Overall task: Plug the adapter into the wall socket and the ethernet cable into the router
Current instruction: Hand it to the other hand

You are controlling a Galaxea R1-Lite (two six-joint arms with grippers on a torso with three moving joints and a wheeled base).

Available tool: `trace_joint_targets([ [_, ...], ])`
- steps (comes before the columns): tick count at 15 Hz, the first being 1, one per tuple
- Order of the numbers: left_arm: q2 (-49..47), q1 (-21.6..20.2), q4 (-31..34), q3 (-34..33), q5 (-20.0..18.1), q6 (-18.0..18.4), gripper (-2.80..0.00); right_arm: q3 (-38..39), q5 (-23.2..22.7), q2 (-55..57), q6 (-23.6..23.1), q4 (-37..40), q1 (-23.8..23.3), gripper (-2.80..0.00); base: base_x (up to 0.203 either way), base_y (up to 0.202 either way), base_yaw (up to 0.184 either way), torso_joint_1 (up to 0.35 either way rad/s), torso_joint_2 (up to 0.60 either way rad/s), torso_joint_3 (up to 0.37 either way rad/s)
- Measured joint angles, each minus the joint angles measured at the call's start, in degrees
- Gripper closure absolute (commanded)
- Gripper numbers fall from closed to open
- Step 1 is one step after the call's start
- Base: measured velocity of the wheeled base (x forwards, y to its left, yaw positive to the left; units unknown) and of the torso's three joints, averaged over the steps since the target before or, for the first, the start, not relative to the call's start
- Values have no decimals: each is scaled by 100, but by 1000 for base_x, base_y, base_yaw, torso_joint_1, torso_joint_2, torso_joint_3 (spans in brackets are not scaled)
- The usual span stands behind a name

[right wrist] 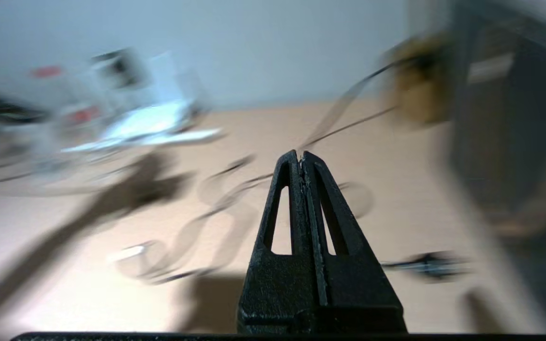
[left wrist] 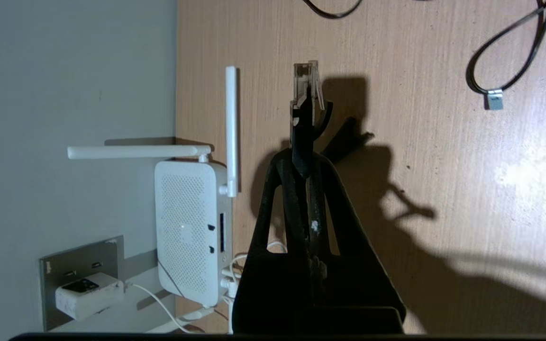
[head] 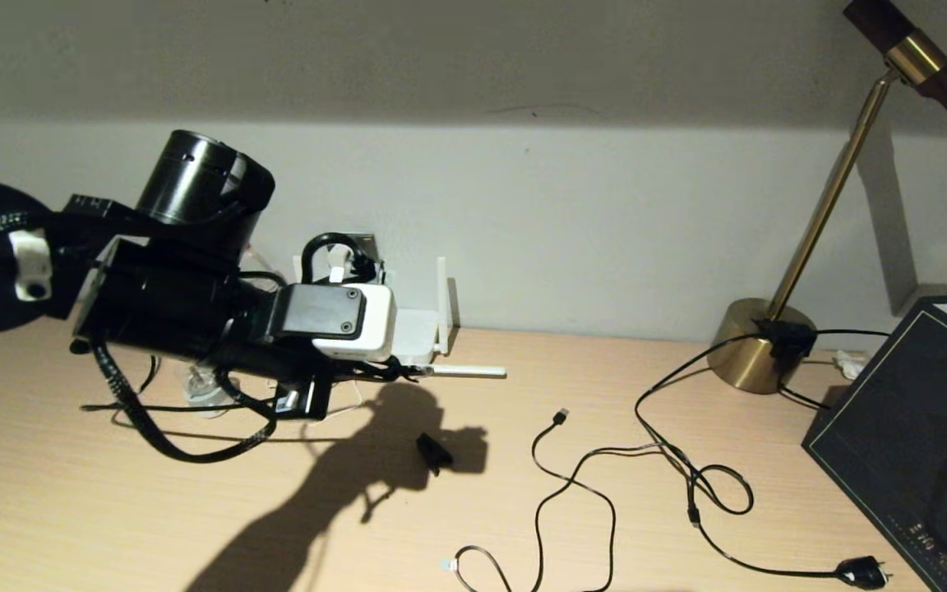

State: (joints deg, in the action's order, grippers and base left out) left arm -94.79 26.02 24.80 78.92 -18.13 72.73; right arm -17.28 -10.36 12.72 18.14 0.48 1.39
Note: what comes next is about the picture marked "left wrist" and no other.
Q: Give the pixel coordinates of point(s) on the white power adapter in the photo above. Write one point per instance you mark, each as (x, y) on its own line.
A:
(88, 296)

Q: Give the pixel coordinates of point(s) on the grey wall socket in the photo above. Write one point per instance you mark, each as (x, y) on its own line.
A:
(88, 255)

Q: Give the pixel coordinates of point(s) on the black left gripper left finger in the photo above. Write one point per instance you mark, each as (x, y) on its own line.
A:
(268, 293)

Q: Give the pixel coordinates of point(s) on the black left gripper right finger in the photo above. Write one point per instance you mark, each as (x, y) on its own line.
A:
(358, 293)

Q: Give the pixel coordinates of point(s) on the white router with antennas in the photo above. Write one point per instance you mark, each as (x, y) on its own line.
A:
(183, 227)

